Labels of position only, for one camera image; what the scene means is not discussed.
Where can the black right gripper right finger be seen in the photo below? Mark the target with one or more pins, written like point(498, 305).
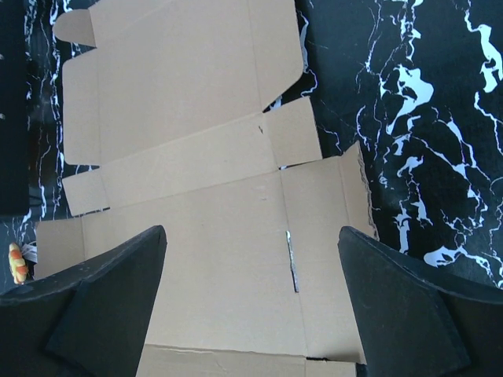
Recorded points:
point(416, 320)

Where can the brown cardboard box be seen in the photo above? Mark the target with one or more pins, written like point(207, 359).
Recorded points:
point(170, 109)

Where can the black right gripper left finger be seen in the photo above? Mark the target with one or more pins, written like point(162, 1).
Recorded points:
point(88, 320)

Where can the red yellow flower toy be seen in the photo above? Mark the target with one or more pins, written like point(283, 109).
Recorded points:
point(17, 264)

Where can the black tray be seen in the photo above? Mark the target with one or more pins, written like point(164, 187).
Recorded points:
point(14, 117)

